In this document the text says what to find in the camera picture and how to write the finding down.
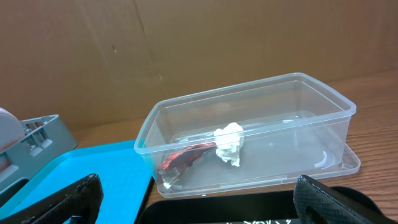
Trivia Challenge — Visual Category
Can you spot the black waste tray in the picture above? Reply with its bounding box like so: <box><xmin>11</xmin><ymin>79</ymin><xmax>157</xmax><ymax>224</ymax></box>
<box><xmin>138</xmin><ymin>187</ymin><xmax>385</xmax><ymax>224</ymax></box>

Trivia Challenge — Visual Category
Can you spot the red snack wrapper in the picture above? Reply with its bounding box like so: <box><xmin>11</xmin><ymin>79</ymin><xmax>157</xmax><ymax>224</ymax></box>
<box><xmin>156</xmin><ymin>142</ymin><xmax>216</xmax><ymax>189</ymax></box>

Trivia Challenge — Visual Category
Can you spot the white tissue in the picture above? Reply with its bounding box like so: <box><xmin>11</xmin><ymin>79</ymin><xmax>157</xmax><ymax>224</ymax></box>
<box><xmin>213</xmin><ymin>123</ymin><xmax>244</xmax><ymax>167</ymax></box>

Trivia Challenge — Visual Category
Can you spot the grey plastic dishwasher rack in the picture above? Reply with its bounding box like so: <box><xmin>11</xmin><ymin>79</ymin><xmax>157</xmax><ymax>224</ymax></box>
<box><xmin>1</xmin><ymin>114</ymin><xmax>78</xmax><ymax>205</ymax></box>

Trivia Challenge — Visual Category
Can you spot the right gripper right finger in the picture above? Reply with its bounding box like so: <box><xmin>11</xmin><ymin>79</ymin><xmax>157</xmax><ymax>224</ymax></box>
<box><xmin>293</xmin><ymin>175</ymin><xmax>397</xmax><ymax>224</ymax></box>

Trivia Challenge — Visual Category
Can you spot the teal plastic serving tray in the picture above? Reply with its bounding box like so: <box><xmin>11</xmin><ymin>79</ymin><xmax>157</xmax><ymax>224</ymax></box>
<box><xmin>1</xmin><ymin>141</ymin><xmax>152</xmax><ymax>224</ymax></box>

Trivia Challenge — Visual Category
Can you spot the clear plastic bin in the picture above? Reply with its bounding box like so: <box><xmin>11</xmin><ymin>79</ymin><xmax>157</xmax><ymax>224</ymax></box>
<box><xmin>134</xmin><ymin>73</ymin><xmax>361</xmax><ymax>198</ymax></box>

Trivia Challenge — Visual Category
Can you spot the white round plate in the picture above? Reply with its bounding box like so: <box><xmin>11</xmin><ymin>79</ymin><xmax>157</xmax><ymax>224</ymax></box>
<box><xmin>0</xmin><ymin>108</ymin><xmax>25</xmax><ymax>151</ymax></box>

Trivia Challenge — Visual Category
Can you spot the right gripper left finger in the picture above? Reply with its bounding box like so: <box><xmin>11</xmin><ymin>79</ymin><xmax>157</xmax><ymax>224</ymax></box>
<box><xmin>1</xmin><ymin>174</ymin><xmax>104</xmax><ymax>224</ymax></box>

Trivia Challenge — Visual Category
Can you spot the cardboard backdrop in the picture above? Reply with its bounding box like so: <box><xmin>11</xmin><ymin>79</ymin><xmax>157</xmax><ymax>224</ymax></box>
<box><xmin>1</xmin><ymin>0</ymin><xmax>397</xmax><ymax>129</ymax></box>

